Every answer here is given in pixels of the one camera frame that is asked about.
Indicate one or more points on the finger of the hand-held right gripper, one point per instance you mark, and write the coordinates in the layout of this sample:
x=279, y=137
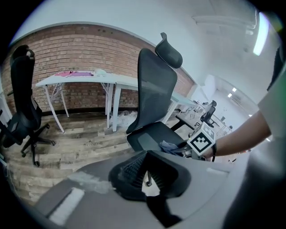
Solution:
x=180, y=149

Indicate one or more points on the clear plastic wrapping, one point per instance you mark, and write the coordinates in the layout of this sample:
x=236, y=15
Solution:
x=126, y=119

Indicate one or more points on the black mesh office chair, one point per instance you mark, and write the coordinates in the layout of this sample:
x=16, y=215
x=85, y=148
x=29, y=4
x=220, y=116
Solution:
x=154, y=89

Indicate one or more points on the small black office chair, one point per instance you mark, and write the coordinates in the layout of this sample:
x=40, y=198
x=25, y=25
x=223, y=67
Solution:
x=209, y=113

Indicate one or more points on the pink cloth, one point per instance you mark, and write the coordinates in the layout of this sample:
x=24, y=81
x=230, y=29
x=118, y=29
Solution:
x=64, y=74

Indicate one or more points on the white pouch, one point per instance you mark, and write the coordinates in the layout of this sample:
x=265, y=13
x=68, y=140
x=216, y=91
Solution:
x=99, y=72

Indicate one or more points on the long ceiling light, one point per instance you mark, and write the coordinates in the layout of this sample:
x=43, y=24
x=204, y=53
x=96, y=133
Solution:
x=261, y=33

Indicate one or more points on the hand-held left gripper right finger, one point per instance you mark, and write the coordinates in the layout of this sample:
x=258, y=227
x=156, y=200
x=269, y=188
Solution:
x=196, y=185

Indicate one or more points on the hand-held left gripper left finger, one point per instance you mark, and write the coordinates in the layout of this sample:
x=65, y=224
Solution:
x=93, y=201

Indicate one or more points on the white table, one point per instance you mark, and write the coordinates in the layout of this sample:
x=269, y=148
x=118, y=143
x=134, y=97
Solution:
x=127, y=83
x=78, y=80

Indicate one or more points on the person's right forearm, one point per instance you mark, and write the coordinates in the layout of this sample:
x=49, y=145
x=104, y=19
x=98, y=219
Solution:
x=241, y=136

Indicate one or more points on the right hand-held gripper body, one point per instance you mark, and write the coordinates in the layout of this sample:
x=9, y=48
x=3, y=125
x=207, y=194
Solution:
x=201, y=141

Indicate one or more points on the black office chair with hanger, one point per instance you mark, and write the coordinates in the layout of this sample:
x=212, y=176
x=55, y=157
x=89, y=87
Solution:
x=22, y=89

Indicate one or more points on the blue cloth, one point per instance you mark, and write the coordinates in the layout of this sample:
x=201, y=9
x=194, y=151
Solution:
x=167, y=146

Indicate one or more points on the purple cloth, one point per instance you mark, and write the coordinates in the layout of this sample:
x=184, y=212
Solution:
x=82, y=73

